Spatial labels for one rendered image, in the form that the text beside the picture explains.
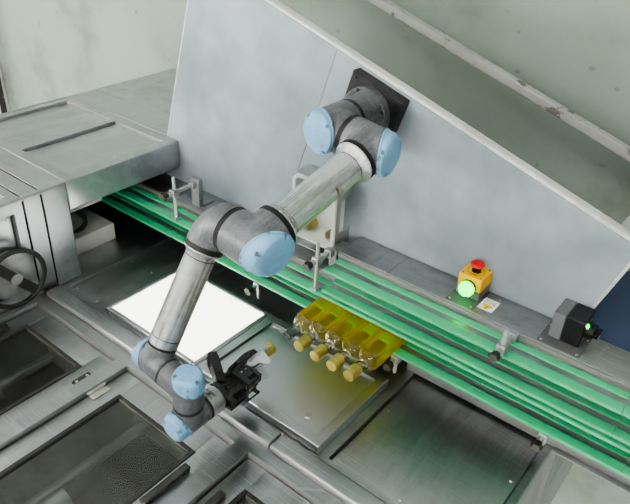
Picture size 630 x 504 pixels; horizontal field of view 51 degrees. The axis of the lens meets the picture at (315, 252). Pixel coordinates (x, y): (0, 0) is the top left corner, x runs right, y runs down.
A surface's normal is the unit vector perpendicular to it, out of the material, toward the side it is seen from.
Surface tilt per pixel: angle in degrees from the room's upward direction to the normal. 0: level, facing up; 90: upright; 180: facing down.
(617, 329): 90
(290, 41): 0
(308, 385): 90
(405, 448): 91
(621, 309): 90
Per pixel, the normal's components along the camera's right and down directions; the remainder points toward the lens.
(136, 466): 0.05, -0.85
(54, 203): 0.78, 0.37
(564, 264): -0.62, 0.39
